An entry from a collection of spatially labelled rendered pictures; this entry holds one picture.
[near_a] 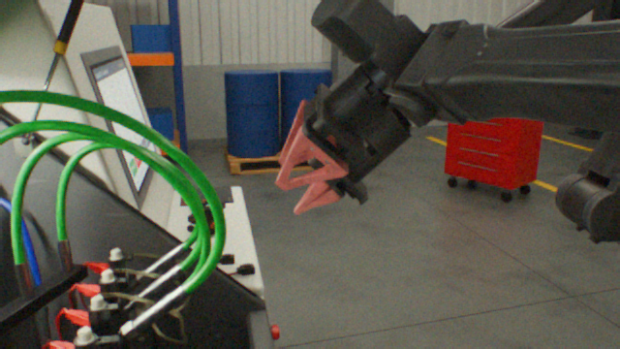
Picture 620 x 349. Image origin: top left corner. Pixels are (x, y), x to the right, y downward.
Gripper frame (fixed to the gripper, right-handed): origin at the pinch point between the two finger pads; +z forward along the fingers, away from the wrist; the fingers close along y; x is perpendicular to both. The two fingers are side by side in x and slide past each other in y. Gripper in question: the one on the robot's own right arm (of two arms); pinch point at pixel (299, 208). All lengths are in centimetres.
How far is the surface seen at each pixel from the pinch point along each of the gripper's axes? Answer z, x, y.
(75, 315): 32.2, 9.9, 12.2
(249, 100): 95, -448, 26
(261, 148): 123, -450, -19
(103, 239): 33.7, -10.5, 17.6
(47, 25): 13, -14, 49
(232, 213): 35, -63, -1
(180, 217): 45, -59, 8
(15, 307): 38.8, 9.1, 19.1
